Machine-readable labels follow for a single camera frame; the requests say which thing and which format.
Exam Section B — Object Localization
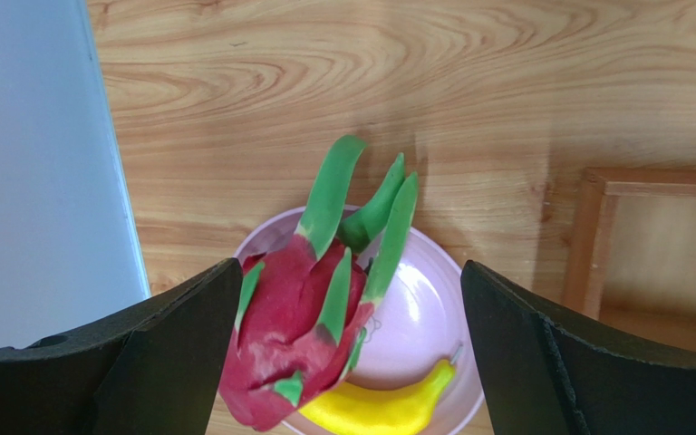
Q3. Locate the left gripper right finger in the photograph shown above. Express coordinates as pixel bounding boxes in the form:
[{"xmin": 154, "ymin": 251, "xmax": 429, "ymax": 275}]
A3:
[{"xmin": 460, "ymin": 260, "xmax": 696, "ymax": 434}]

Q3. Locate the yellow banana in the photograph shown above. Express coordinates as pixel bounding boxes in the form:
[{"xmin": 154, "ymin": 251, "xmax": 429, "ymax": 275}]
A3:
[{"xmin": 299, "ymin": 346, "xmax": 463, "ymax": 435}]

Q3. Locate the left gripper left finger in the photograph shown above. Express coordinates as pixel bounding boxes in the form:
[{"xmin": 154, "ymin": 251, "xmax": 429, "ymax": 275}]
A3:
[{"xmin": 0, "ymin": 258, "xmax": 242, "ymax": 434}]

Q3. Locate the red dragon fruit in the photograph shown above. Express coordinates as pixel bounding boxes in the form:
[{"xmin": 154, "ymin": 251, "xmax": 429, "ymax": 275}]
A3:
[{"xmin": 218, "ymin": 135, "xmax": 420, "ymax": 431}]

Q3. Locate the pink plate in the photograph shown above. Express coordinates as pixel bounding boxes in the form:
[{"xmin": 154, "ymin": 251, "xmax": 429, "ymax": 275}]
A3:
[{"xmin": 230, "ymin": 205, "xmax": 486, "ymax": 435}]

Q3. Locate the wooden divided tray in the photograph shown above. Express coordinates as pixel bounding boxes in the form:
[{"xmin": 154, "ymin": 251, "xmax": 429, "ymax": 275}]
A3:
[{"xmin": 562, "ymin": 168, "xmax": 696, "ymax": 352}]

